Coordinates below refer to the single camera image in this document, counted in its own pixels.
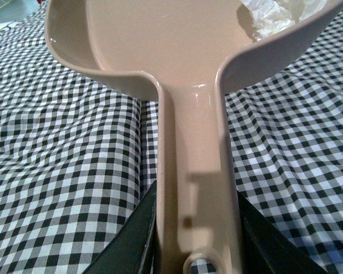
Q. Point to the black white gingham bedsheet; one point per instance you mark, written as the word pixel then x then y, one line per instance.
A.
pixel 76 157

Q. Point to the white tissue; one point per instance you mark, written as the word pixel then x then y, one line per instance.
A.
pixel 261 19

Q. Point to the beige plastic dustpan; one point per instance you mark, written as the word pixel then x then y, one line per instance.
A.
pixel 185 55

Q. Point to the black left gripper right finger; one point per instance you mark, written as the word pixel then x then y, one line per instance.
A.
pixel 266 249

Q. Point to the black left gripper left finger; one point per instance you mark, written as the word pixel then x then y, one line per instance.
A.
pixel 131 251

